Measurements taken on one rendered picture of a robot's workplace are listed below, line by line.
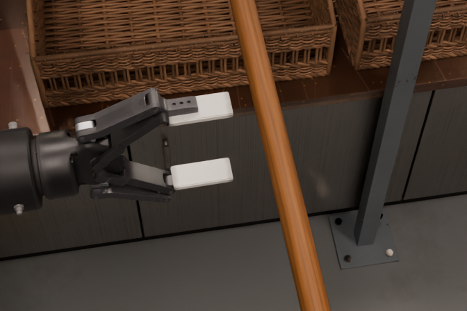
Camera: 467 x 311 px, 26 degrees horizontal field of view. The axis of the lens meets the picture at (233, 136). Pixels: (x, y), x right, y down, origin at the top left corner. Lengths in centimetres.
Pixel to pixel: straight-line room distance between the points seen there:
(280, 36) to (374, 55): 21
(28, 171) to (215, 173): 23
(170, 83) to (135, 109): 86
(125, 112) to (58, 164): 10
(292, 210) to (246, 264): 130
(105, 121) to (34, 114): 87
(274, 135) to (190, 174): 12
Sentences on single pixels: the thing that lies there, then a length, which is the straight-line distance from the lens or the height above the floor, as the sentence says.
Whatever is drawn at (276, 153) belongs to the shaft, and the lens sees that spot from 112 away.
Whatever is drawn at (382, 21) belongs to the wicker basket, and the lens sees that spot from 186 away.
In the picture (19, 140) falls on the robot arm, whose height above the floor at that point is 124.
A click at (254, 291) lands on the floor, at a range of 236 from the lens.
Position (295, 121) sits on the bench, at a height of 50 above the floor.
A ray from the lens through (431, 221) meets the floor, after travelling 248.
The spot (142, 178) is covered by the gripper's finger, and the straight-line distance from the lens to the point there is 116.
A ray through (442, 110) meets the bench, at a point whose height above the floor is 47.
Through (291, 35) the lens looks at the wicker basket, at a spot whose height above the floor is 72.
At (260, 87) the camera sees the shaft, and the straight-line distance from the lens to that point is 117.
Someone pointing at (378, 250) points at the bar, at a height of 1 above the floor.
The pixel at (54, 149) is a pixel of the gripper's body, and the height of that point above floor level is 123.
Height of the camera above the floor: 216
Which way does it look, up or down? 57 degrees down
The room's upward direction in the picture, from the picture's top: straight up
